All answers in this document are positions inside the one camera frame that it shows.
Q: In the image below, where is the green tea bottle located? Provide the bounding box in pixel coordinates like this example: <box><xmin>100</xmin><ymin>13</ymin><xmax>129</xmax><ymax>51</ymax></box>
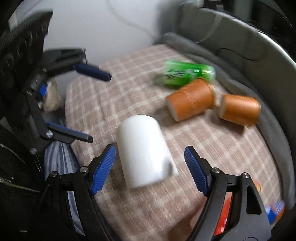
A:
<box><xmin>164</xmin><ymin>61</ymin><xmax>216</xmax><ymax>86</ymax></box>

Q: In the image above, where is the orange paper cup far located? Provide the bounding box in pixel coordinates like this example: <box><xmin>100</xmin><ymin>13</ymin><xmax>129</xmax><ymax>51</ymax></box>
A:
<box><xmin>218</xmin><ymin>94</ymin><xmax>261</xmax><ymax>126</ymax></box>

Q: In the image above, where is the red drink bottle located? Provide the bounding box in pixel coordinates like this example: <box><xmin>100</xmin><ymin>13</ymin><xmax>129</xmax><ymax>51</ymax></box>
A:
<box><xmin>214</xmin><ymin>187</ymin><xmax>262</xmax><ymax>236</ymax></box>

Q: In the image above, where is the orange paper cup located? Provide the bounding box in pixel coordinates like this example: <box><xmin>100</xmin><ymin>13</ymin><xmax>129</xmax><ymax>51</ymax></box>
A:
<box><xmin>166</xmin><ymin>78</ymin><xmax>215</xmax><ymax>122</ymax></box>
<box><xmin>218</xmin><ymin>94</ymin><xmax>261</xmax><ymax>126</ymax></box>

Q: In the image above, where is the blue orange drink bottle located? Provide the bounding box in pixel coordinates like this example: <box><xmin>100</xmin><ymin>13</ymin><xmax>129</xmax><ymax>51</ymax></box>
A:
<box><xmin>265</xmin><ymin>201</ymin><xmax>285</xmax><ymax>225</ymax></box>

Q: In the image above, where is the black cable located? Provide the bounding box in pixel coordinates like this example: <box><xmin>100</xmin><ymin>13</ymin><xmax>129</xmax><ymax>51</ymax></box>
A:
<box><xmin>216</xmin><ymin>47</ymin><xmax>265</xmax><ymax>61</ymax></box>

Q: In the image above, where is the grey sofa backrest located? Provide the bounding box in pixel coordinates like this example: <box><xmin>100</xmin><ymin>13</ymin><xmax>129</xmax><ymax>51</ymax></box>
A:
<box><xmin>176</xmin><ymin>3</ymin><xmax>295</xmax><ymax>129</ymax></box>

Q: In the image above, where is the white plush toy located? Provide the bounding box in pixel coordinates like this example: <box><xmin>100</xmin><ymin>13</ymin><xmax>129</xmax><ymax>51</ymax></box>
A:
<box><xmin>42</xmin><ymin>78</ymin><xmax>60</xmax><ymax>112</ymax></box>

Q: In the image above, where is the checkered beige cloth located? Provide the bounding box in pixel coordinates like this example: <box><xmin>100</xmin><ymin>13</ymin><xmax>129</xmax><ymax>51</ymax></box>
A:
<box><xmin>66</xmin><ymin>44</ymin><xmax>282</xmax><ymax>240</ymax></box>

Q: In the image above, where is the orange paper cup near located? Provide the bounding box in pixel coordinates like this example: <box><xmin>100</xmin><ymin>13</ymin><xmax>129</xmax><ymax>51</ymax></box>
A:
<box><xmin>166</xmin><ymin>78</ymin><xmax>215</xmax><ymax>122</ymax></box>

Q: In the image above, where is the striped blue fabric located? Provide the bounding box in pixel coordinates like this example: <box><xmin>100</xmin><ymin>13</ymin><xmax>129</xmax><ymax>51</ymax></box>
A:
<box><xmin>43</xmin><ymin>141</ymin><xmax>85</xmax><ymax>236</ymax></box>

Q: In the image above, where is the white cable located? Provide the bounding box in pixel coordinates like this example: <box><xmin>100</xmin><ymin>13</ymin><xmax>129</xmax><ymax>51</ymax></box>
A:
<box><xmin>107</xmin><ymin>0</ymin><xmax>158</xmax><ymax>39</ymax></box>

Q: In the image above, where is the white plastic cup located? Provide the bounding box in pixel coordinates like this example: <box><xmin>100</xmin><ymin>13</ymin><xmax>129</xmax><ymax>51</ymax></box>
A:
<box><xmin>116</xmin><ymin>115</ymin><xmax>179</xmax><ymax>189</ymax></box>

